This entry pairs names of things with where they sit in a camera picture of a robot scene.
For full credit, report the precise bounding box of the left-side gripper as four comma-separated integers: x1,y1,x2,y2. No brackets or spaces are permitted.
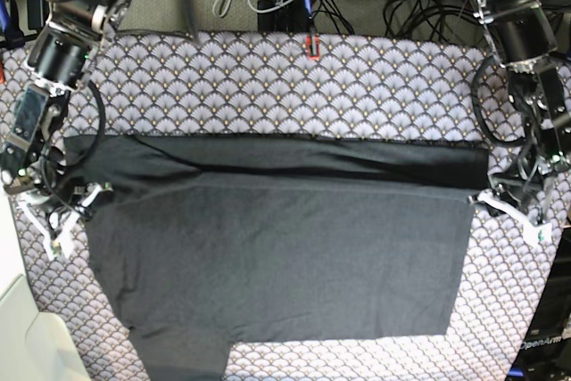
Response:
468,166,555,246

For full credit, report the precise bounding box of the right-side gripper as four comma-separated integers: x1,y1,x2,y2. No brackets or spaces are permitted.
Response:
4,166,112,261

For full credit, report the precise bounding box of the dark grey T-shirt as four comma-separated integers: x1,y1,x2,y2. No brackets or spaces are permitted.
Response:
76,136,488,380

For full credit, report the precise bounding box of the black OpenArm box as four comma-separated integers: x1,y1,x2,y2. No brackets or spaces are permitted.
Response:
506,225,570,380

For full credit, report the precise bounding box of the white plastic bin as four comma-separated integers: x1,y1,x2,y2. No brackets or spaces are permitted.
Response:
1,275,90,380

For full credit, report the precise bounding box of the fan-patterned tablecloth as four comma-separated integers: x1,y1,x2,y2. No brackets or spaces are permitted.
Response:
0,30,571,381

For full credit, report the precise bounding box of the red table clamp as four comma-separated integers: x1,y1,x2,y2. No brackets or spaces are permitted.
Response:
305,33,320,60

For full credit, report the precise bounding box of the blue clamp handle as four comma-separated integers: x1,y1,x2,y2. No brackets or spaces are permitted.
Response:
1,0,25,50

